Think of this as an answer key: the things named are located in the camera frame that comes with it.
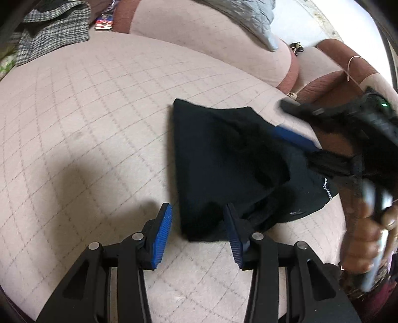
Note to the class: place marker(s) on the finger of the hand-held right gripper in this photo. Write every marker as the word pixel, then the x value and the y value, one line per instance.
pixel 304 110
pixel 295 136

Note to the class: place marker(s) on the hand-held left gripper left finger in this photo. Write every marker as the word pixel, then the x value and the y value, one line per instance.
pixel 163 236

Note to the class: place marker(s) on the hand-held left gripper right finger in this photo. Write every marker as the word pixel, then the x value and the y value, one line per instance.
pixel 233 236

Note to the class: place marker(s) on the black pants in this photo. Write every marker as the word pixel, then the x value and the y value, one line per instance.
pixel 211 161

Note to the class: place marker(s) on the person's right hand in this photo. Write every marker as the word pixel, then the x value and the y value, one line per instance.
pixel 357 245

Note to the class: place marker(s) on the small beaded ornament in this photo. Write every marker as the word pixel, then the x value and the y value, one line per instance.
pixel 291 95

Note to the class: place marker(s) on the pink and brown armrest cushion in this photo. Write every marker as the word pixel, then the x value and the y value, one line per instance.
pixel 323 62

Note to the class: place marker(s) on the small dark ornament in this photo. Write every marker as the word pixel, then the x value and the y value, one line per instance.
pixel 296 49

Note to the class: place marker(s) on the grey quilted pillow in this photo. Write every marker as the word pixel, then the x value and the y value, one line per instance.
pixel 248 15

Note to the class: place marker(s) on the pink sofa backrest cushion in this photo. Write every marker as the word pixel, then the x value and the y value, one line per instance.
pixel 186 31

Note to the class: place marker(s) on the person's maroon clothing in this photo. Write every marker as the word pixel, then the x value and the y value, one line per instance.
pixel 384 304

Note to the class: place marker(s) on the colourful snack packet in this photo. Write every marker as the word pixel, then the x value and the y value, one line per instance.
pixel 104 22

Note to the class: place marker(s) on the houndstooth checked coat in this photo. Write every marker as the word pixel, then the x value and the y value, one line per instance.
pixel 56 31

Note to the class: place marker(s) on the green printed blanket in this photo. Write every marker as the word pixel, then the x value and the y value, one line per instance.
pixel 6 65

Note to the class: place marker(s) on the black garment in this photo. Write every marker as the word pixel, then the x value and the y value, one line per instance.
pixel 53 3

